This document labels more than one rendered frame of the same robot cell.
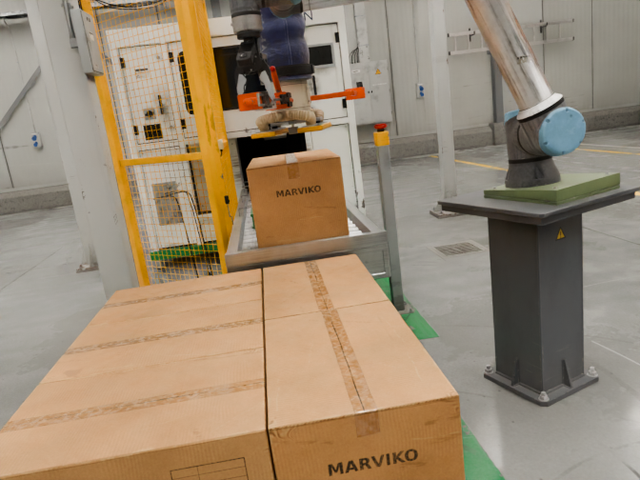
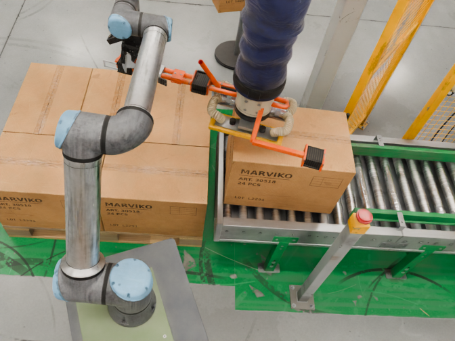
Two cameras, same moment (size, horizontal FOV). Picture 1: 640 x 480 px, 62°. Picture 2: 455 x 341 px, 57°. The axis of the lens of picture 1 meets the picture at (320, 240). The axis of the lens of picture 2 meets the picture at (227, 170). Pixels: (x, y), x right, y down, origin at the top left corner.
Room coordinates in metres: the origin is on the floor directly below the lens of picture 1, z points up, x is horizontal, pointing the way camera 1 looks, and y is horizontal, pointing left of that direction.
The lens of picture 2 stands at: (2.16, -1.33, 2.52)
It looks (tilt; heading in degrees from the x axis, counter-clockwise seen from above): 54 degrees down; 86
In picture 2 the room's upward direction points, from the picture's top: 11 degrees clockwise
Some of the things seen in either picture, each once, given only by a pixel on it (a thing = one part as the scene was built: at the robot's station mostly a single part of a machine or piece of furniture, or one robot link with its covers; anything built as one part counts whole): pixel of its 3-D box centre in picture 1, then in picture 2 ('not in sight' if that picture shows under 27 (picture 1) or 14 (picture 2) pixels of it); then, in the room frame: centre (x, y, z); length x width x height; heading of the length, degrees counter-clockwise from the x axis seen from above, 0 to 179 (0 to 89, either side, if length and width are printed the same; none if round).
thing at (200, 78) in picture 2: (277, 101); (201, 82); (2.07, 0.09, 1.20); 0.10 x 0.08 x 0.06; 81
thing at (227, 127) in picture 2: (314, 123); (247, 127); (2.30, -0.04, 1.10); 0.34 x 0.10 x 0.05; 171
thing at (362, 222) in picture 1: (341, 210); (424, 241); (3.42, -0.17, 0.50); 2.31 x 0.05 x 0.19; 5
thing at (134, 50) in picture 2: (251, 54); (132, 40); (1.76, 0.14, 1.34); 0.09 x 0.08 x 0.12; 170
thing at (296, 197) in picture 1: (297, 198); (284, 158); (2.55, 0.08, 0.75); 0.60 x 0.40 x 0.40; 3
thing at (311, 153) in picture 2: (355, 93); (313, 157); (2.57, -0.25, 1.20); 0.09 x 0.08 x 0.05; 81
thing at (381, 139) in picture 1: (390, 224); (326, 265); (2.84, -0.39, 0.50); 0.07 x 0.07 x 1.00; 5
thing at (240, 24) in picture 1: (246, 26); not in sight; (1.75, 0.14, 1.42); 0.10 x 0.09 x 0.05; 80
